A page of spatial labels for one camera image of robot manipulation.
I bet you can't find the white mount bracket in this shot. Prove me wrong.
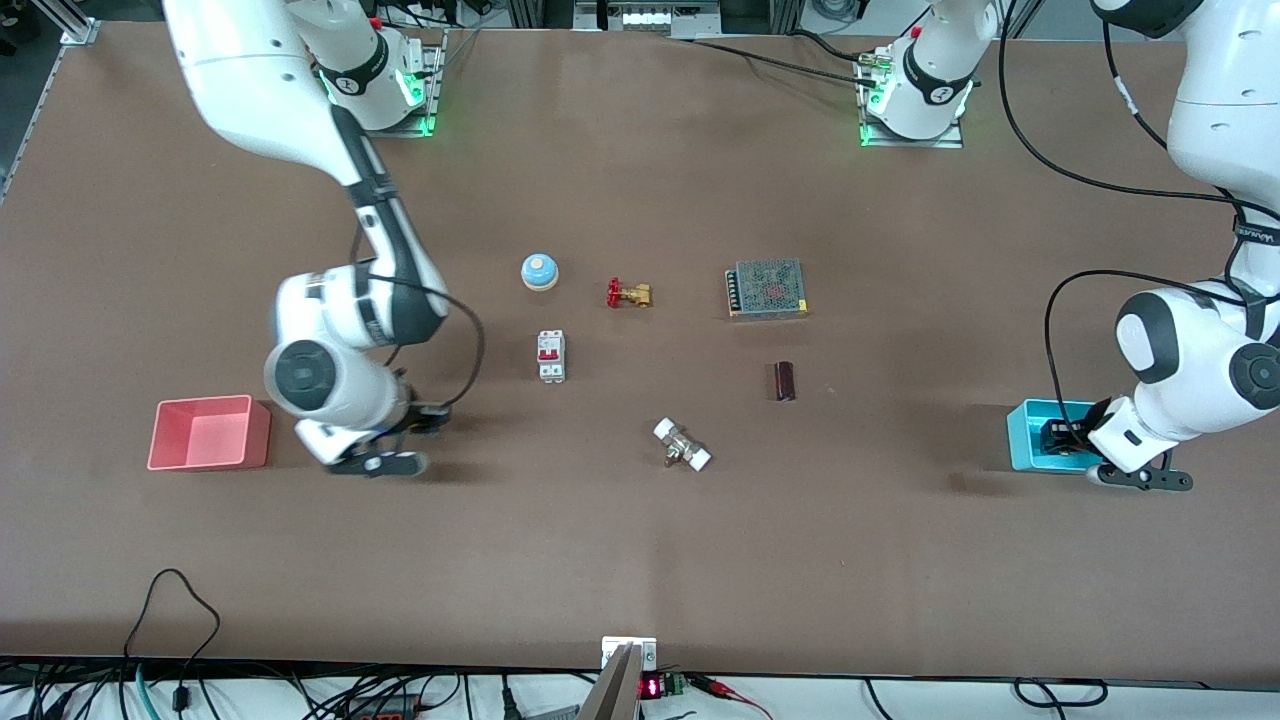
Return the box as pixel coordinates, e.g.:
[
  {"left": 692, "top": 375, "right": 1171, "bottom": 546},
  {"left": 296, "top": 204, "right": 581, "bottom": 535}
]
[{"left": 601, "top": 636, "right": 659, "bottom": 672}]

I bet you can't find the grey camera mount bar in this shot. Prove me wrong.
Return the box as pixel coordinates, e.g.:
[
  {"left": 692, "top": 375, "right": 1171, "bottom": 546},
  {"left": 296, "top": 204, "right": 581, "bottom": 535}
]
[{"left": 577, "top": 643, "right": 643, "bottom": 720}]

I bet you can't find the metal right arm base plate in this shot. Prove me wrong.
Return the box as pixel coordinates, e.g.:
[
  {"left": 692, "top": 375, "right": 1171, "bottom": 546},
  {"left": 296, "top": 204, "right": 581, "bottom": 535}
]
[{"left": 375, "top": 28, "right": 449, "bottom": 138}]

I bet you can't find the black cable across table edge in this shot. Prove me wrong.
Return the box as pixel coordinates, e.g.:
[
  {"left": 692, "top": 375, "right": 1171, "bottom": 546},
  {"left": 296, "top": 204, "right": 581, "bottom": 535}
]
[{"left": 688, "top": 34, "right": 883, "bottom": 83}]

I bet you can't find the blue plastic box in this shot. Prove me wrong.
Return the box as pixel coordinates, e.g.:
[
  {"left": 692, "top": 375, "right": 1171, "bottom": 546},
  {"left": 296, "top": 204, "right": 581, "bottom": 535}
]
[{"left": 1006, "top": 399, "right": 1107, "bottom": 473}]

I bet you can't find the black looped cable with plug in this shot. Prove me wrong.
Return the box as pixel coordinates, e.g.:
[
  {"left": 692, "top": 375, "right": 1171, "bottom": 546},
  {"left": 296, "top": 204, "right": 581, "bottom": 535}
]
[{"left": 122, "top": 568, "right": 223, "bottom": 706}]

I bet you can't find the aluminium frame profile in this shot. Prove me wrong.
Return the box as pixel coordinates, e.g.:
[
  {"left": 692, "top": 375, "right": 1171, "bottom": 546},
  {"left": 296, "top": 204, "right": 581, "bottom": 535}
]
[{"left": 28, "top": 0, "right": 101, "bottom": 47}]

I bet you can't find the red plastic box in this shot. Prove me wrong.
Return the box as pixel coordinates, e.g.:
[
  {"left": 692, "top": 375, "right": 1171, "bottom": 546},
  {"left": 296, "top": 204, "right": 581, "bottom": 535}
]
[{"left": 147, "top": 394, "right": 272, "bottom": 472}]

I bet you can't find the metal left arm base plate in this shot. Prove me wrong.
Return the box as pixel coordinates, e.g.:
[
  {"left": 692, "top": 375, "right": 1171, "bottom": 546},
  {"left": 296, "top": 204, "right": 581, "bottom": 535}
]
[{"left": 857, "top": 48, "right": 965, "bottom": 150}]

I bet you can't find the brass fitting with white caps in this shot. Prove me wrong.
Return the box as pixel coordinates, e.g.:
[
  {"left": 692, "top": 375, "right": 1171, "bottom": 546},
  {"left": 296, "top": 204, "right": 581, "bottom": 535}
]
[{"left": 652, "top": 417, "right": 713, "bottom": 472}]

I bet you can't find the metal mesh power supply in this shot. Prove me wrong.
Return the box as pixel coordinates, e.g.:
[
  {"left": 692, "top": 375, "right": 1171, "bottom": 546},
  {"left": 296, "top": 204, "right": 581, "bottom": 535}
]
[{"left": 725, "top": 259, "right": 810, "bottom": 321}]

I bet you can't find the red clip lead wire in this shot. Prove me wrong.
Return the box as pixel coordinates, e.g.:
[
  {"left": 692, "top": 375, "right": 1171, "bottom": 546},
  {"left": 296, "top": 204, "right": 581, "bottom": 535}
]
[{"left": 688, "top": 676, "right": 776, "bottom": 720}]

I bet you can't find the black left arm hanging cable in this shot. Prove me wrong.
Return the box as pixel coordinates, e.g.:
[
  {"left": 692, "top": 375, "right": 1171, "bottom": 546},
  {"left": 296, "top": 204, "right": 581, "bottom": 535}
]
[{"left": 997, "top": 0, "right": 1280, "bottom": 219}]

